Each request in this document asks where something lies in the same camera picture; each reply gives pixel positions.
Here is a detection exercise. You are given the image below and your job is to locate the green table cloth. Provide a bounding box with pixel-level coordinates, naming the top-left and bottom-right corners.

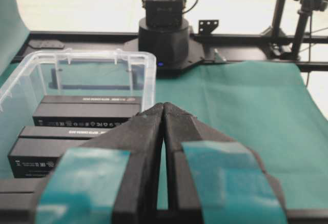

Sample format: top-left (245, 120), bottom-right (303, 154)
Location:
top-left (1, 0), bottom-right (327, 209)

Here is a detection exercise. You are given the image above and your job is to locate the black aluminium frame rail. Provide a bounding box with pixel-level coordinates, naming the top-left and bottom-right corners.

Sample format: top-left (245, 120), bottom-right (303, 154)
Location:
top-left (12, 31), bottom-right (327, 75)

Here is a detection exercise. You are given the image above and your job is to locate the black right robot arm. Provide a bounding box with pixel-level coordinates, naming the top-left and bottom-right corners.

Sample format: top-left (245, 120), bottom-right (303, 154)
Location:
top-left (124, 0), bottom-right (204, 74)

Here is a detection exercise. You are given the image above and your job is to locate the black corner bracket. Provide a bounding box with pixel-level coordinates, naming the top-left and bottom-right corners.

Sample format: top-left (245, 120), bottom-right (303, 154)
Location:
top-left (198, 19), bottom-right (219, 35)

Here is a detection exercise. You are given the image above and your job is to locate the black camera box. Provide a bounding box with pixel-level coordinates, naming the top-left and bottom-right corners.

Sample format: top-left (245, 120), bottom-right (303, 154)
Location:
top-left (1, 177), bottom-right (48, 223)
top-left (33, 95), bottom-right (141, 129)
top-left (8, 126), bottom-right (110, 178)

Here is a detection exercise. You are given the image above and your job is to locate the black camera stand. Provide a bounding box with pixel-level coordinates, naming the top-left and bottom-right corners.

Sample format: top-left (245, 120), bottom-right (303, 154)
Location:
top-left (261, 0), bottom-right (327, 61)

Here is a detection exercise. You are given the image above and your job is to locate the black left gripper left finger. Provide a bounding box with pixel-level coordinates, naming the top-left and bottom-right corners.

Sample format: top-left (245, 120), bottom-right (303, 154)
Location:
top-left (34, 103), bottom-right (163, 223)

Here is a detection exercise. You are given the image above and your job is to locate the clear plastic storage case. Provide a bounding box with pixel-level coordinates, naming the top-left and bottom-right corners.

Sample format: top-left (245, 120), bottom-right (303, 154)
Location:
top-left (1, 49), bottom-right (156, 123)

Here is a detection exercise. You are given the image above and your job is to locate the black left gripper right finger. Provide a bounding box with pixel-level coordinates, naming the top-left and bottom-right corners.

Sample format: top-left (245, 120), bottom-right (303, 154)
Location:
top-left (163, 103), bottom-right (287, 223)

